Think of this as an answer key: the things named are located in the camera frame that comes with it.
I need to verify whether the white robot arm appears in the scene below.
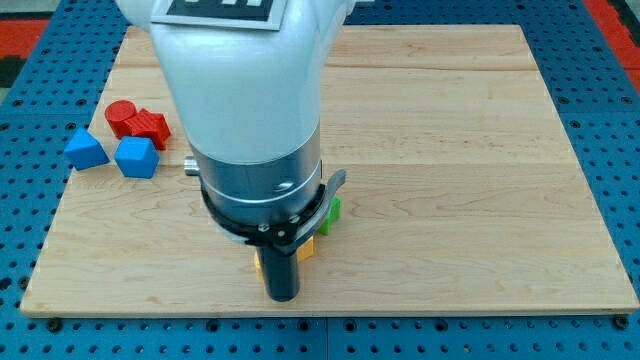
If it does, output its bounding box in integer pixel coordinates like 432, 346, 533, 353
118, 0, 354, 245

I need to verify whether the green star block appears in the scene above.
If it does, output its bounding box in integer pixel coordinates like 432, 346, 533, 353
317, 196, 341, 236

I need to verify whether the red star block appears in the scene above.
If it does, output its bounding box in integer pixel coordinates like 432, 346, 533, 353
125, 109, 171, 151

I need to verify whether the yellow block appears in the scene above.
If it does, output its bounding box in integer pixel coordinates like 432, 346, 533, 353
254, 236, 315, 283

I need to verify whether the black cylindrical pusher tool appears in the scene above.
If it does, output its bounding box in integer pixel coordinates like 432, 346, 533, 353
257, 244, 300, 302

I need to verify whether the wooden board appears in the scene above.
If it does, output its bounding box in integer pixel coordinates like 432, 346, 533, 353
20, 25, 639, 318

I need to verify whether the black and white marker tag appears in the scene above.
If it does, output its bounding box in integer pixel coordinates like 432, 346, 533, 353
150, 0, 287, 31

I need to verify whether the blue cube block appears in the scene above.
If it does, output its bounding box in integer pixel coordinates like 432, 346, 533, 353
114, 136, 159, 179

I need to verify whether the red cylinder block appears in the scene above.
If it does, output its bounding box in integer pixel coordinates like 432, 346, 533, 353
104, 100, 137, 139

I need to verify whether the blue triangular block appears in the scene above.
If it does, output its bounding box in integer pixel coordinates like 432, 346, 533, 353
63, 128, 110, 171

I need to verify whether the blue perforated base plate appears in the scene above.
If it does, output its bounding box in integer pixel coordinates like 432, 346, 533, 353
1, 0, 639, 359

